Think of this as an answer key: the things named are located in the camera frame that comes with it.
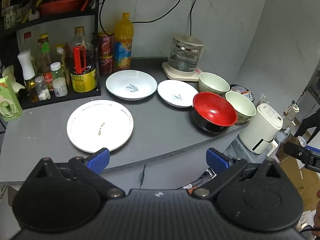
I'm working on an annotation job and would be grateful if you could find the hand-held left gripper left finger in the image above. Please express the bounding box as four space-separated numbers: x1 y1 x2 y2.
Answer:
35 148 126 199

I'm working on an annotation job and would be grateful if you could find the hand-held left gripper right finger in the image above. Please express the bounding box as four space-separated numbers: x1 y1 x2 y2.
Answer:
191 148 288 198

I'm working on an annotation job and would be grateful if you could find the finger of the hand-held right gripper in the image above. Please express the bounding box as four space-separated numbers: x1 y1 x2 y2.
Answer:
283 142 320 173

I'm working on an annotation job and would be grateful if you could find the large deep white plate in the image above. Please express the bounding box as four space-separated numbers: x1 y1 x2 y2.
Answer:
105 70 158 101

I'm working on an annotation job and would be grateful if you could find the cardboard box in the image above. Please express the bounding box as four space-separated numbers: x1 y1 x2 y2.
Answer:
276 134 320 207

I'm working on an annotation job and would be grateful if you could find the small white appliance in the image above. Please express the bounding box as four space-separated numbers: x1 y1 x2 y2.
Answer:
284 100 300 131

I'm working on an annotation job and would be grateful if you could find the white air fryer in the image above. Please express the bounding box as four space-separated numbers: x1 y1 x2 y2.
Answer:
238 103 284 154

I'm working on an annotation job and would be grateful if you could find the red and black bowl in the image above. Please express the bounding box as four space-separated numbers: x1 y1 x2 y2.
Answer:
191 92 238 134

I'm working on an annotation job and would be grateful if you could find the pale green bowl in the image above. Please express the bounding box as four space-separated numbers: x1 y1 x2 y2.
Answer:
225 91 257 124
198 72 231 96

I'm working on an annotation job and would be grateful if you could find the black round tin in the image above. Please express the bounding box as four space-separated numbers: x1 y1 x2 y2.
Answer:
229 84 256 103

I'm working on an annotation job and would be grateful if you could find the small white plate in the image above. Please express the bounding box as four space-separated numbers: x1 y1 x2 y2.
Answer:
157 79 199 109

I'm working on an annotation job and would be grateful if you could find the large yellow label sauce bottle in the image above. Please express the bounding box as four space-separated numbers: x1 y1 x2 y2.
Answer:
69 26 98 93

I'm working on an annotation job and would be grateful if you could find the white cap glass jar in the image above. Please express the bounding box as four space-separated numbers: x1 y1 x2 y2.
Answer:
50 62 69 98

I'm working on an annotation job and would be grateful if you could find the small clear shaker jar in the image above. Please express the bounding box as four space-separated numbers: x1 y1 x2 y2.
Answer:
35 76 51 101

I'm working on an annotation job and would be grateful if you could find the red drink can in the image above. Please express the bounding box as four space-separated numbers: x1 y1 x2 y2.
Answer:
98 31 114 57
99 54 114 76

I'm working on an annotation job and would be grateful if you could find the black metal rack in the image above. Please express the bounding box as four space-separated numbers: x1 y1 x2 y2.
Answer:
0 0 102 110

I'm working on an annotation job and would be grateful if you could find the green carton box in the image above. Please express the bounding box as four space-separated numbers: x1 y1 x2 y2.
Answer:
0 76 24 123

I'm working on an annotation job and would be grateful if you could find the glass electric kettle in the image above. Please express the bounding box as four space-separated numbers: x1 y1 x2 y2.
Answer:
167 34 204 73

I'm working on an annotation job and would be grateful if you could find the orange juice bottle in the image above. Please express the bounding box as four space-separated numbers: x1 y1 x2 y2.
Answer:
113 12 134 73

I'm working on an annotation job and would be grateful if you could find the white top oil bottle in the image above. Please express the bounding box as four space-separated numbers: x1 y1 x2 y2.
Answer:
17 50 40 103

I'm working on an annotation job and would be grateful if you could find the red label sauce bottle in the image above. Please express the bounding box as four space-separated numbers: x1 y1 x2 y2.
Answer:
37 33 54 91

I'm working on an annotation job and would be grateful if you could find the white crumpled cloth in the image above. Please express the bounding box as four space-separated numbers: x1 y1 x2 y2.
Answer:
2 65 26 93

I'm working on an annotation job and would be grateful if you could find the red cap clear bottle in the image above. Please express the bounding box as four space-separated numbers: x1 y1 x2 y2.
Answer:
23 31 36 55

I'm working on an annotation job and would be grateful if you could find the red plastic basket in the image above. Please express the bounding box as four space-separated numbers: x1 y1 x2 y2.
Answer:
37 0 85 16

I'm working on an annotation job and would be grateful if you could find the black power cable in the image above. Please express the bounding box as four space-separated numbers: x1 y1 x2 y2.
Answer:
99 0 113 33
132 0 188 25
189 0 203 37

